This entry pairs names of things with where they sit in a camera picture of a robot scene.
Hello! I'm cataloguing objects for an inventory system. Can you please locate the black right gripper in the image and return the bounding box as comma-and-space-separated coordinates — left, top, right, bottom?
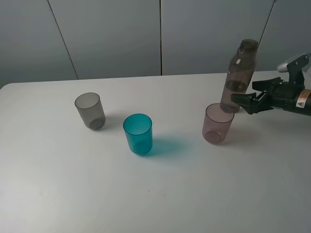
231, 66, 311, 115

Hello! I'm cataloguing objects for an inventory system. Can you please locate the brown translucent water bottle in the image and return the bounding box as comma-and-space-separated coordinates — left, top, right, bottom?
221, 39, 259, 113

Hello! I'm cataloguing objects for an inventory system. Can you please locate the pink translucent cup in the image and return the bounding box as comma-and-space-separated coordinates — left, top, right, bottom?
202, 103, 235, 144

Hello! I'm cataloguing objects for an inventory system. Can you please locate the teal translucent cup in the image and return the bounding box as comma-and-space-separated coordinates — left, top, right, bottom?
123, 113, 153, 155

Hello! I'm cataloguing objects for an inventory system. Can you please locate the grey translucent cup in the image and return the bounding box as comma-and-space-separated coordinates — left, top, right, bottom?
74, 92, 106, 130

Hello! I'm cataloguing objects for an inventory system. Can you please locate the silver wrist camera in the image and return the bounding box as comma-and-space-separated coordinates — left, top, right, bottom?
277, 53, 311, 73

